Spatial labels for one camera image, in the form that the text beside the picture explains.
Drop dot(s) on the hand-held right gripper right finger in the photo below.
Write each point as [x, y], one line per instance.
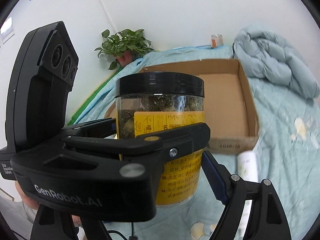
[212, 175]

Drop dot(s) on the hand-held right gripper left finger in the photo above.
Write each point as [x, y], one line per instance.
[55, 227]

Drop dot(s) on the orange label glass jar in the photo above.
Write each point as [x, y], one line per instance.
[216, 41]

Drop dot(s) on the white spray bottle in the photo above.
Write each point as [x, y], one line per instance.
[247, 165]

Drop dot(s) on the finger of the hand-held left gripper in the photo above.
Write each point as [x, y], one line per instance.
[112, 155]
[95, 127]

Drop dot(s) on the teal quilted blanket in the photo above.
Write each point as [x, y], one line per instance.
[275, 155]

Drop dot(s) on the large cardboard box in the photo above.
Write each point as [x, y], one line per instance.
[225, 105]

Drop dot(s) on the white photo notice sheet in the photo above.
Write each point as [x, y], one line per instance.
[6, 30]

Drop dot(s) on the yellow label jar black lid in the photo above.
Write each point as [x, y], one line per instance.
[160, 100]

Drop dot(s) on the white wall conduit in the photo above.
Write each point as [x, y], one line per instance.
[105, 7]

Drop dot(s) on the light blue puffy jacket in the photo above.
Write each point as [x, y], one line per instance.
[275, 55]

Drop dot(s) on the person's left hand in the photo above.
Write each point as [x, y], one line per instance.
[27, 198]

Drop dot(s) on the green mat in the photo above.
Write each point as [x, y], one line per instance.
[92, 97]

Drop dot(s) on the small potted green plant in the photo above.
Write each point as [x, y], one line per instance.
[122, 42]

